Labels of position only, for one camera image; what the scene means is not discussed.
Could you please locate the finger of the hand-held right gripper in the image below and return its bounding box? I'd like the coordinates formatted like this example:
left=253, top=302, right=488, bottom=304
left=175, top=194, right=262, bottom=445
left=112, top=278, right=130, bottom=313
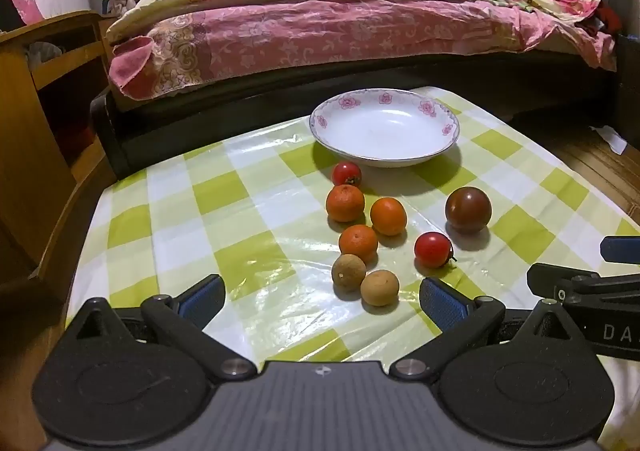
left=526, top=262, right=640, bottom=304
left=600, top=236, right=640, bottom=263

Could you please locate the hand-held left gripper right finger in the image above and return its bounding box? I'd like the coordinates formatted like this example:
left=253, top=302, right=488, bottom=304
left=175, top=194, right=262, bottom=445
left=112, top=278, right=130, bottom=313
left=389, top=276, right=596, bottom=381

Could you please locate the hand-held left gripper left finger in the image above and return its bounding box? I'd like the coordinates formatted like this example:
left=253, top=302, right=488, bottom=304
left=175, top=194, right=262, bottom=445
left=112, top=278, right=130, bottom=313
left=65, top=274, right=258, bottom=382

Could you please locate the brown longan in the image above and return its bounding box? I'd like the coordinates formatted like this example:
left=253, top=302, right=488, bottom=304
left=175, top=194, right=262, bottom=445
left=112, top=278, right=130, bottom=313
left=360, top=269, right=400, bottom=307
left=331, top=254, right=365, bottom=290

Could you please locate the dark brown tomato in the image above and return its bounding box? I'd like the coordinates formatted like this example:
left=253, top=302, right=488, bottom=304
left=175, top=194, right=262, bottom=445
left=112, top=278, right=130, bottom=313
left=445, top=186, right=493, bottom=234

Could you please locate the small orange mandarin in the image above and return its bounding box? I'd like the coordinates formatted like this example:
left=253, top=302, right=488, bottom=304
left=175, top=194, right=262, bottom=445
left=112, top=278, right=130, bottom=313
left=339, top=224, right=379, bottom=263
left=370, top=198, right=408, bottom=237
left=326, top=184, right=366, bottom=223

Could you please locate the small red cherry tomato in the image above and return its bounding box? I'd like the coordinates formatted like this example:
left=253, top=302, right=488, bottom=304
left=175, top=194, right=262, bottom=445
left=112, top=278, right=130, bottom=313
left=332, top=161, right=362, bottom=188

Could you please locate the white floral rim plate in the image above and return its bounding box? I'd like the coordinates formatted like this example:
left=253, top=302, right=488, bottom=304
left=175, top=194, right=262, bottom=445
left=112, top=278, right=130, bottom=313
left=308, top=88, right=461, bottom=168

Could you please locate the green checked tablecloth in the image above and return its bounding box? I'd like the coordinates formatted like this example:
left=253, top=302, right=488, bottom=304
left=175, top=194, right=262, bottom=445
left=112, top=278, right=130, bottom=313
left=64, top=85, right=640, bottom=451

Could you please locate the white paper scrap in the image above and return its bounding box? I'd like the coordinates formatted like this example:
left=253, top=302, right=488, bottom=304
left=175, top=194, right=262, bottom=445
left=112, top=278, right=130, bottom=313
left=590, top=125, right=628, bottom=155

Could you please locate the dark red cloth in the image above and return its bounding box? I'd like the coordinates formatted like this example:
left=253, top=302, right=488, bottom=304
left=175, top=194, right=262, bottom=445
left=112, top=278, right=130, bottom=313
left=582, top=1, right=623, bottom=39

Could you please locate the brown wooden desk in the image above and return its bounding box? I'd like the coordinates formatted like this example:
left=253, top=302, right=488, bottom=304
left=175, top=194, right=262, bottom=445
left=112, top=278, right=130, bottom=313
left=0, top=11, right=118, bottom=312

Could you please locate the white item in desk shelf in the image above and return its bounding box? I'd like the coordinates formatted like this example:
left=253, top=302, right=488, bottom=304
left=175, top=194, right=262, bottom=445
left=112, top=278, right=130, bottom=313
left=27, top=42, right=63, bottom=64

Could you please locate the bed with pink floral quilt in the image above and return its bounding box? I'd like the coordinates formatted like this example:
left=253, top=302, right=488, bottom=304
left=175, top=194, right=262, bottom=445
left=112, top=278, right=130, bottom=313
left=106, top=0, right=618, bottom=101

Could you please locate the dark bed frame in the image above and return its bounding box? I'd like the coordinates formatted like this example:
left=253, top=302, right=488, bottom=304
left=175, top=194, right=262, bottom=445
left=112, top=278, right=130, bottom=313
left=90, top=48, right=640, bottom=179

